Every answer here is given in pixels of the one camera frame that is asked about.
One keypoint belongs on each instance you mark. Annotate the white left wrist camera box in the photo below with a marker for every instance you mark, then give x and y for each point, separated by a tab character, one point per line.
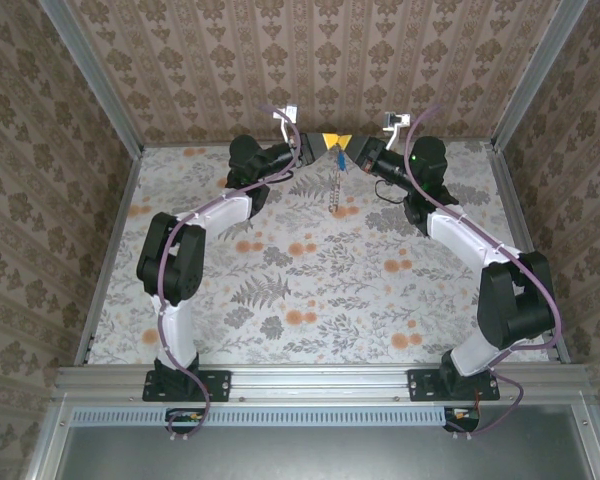
290	112

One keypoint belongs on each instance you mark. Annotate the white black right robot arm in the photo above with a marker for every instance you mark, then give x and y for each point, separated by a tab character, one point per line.
470	235

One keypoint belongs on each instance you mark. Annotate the aluminium left corner post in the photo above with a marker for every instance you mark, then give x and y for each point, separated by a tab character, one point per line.
95	75

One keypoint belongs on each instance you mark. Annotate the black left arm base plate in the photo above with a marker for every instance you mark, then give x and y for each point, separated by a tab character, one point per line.
215	385

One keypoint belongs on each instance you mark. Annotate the aluminium frame cross rail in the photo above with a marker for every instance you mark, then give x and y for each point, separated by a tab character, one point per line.
320	382

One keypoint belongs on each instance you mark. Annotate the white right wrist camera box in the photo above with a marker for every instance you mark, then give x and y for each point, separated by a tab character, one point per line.
397	120

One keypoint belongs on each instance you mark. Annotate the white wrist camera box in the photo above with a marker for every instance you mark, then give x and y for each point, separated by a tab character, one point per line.
397	120
290	112

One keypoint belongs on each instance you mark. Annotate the aluminium left side rail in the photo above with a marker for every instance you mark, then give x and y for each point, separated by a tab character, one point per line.
107	260

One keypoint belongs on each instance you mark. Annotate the blue plastic key tag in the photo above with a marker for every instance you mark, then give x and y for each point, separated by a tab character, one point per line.
340	162

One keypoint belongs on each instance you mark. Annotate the aluminium right corner post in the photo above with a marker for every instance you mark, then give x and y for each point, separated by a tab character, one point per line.
535	75

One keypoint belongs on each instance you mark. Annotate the aluminium corner post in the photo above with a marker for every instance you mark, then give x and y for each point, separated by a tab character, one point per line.
95	75
535	75

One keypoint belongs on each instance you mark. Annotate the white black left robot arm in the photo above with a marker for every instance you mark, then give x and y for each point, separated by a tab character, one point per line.
177	330

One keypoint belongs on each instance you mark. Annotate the grey metal sheet panel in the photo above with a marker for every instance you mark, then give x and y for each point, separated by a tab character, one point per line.
305	455

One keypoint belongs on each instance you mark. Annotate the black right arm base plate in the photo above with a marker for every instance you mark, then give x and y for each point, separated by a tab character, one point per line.
420	385

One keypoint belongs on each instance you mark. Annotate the aluminium right side rail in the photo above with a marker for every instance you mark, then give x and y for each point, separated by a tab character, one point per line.
517	215

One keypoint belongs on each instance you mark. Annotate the metal band with key rings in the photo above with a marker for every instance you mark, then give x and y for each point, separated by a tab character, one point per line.
336	195

